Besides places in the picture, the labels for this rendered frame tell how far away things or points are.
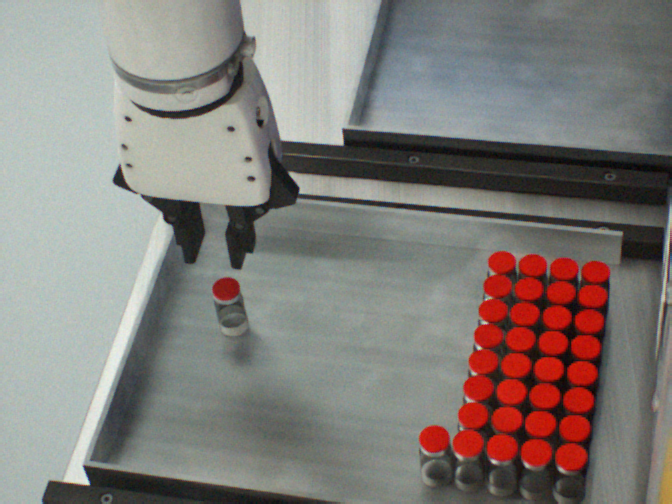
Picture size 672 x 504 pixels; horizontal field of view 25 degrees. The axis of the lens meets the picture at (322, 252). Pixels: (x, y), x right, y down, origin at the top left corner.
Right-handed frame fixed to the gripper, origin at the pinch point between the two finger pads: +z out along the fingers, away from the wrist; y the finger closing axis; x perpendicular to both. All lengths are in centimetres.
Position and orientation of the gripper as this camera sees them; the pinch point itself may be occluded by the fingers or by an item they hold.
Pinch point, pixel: (214, 232)
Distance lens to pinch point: 106.3
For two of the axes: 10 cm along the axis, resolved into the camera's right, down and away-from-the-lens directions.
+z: 0.8, 6.4, 7.6
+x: -2.1, 7.6, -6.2
